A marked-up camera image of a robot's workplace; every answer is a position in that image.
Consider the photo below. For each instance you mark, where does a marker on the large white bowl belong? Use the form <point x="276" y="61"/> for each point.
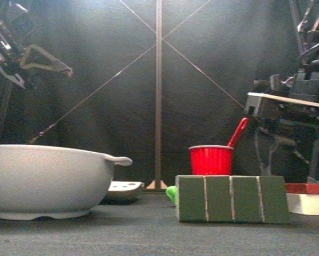
<point x="46" y="180"/>

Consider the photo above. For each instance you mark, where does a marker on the red toy slab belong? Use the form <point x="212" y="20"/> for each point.
<point x="308" y="188"/>

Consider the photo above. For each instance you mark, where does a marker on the vertical metal frame post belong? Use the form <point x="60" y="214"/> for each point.
<point x="158" y="100"/>

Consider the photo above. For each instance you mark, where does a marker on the white toy box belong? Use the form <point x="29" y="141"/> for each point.
<point x="309" y="204"/>

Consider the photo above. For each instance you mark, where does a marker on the small grey perforated dish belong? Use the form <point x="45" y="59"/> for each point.
<point x="124" y="190"/>

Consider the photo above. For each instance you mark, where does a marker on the green sushi roll block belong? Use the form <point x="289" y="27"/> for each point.
<point x="231" y="199"/>

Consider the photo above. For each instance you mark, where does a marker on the bright green toy piece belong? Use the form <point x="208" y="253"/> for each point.
<point x="172" y="195"/>

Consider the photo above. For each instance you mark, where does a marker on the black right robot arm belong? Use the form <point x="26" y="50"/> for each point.
<point x="316" y="36"/>

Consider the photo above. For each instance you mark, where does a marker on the red plastic cup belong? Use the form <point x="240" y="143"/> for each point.
<point x="211" y="160"/>

